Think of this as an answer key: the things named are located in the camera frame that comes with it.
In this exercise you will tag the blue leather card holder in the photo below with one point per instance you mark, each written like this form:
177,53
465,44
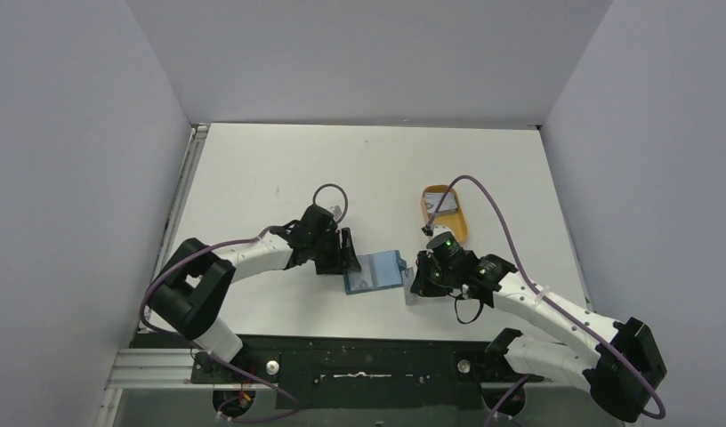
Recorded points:
384,268

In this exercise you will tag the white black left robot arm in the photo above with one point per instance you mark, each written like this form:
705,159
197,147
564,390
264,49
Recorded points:
189,293

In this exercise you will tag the yellow oval tray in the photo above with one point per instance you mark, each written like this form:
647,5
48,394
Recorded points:
455,222

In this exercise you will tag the aluminium frame rail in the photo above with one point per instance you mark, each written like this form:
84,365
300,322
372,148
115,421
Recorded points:
164,382

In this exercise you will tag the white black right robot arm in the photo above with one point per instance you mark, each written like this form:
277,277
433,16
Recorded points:
617,363

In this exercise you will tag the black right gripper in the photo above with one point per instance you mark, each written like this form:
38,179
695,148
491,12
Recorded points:
425,275

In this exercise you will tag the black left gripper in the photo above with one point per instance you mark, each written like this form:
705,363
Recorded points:
342,257

